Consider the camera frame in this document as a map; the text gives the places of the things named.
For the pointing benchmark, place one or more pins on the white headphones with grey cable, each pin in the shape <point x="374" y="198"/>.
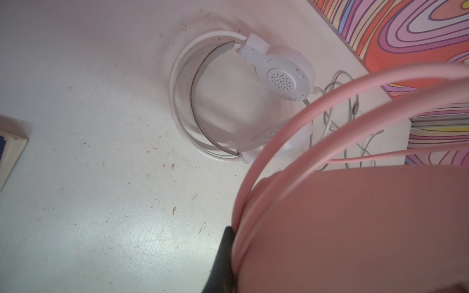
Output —
<point x="229" y="94"/>

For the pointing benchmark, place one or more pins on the pink headphones with cable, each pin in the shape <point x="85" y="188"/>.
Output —
<point x="392" y="229"/>

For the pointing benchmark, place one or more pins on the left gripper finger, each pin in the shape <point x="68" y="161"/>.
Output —
<point x="221" y="278"/>

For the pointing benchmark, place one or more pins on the dark blue notebook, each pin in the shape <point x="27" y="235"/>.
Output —
<point x="12" y="147"/>

